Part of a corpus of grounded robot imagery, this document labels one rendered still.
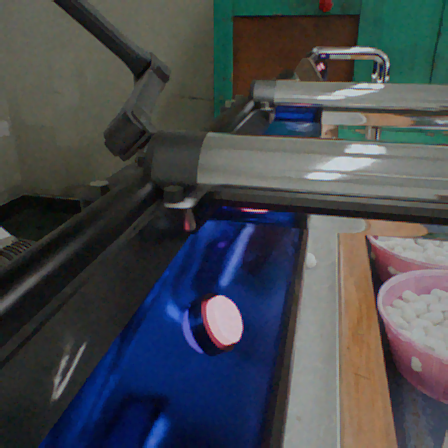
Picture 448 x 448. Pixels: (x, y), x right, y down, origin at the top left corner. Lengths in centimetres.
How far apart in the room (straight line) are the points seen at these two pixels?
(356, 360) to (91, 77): 254
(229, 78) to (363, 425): 135
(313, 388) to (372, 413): 9
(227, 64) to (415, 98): 144
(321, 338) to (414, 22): 121
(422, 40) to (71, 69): 204
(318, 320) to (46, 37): 264
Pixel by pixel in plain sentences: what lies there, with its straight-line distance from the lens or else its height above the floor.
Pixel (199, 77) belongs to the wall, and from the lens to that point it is 260.
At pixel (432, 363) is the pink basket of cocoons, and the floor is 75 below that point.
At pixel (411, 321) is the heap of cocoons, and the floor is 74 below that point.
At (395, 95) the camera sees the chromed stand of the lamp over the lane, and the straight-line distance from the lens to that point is 25.
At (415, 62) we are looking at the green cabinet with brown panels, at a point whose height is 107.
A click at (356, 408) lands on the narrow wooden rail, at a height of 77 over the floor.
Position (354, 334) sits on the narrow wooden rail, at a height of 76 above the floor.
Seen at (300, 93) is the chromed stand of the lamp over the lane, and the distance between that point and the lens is 25.
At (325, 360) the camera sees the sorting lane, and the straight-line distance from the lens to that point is 64.
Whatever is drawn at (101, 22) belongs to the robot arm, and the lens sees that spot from 121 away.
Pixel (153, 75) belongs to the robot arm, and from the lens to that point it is 114.
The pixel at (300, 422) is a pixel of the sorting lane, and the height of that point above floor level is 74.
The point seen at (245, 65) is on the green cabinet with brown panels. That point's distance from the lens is 167.
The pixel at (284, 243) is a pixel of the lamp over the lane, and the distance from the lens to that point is 18.
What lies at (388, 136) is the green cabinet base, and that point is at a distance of 167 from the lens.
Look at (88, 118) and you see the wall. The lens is 296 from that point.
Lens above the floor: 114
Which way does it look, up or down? 24 degrees down
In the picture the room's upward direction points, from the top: straight up
